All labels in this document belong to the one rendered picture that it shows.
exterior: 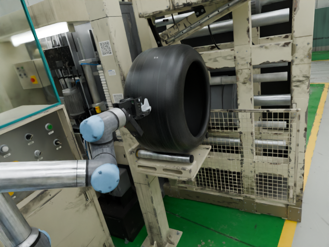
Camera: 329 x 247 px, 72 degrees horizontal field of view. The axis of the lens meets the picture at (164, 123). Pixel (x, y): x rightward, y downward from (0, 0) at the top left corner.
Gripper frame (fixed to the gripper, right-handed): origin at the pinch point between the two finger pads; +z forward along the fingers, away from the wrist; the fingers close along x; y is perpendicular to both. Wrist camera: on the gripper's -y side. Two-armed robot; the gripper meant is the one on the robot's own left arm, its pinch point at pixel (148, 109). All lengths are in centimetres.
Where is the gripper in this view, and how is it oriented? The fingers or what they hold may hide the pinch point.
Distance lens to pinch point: 99.1
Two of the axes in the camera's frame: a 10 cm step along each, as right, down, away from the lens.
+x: -8.7, -0.1, 4.8
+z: 4.6, -3.1, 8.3
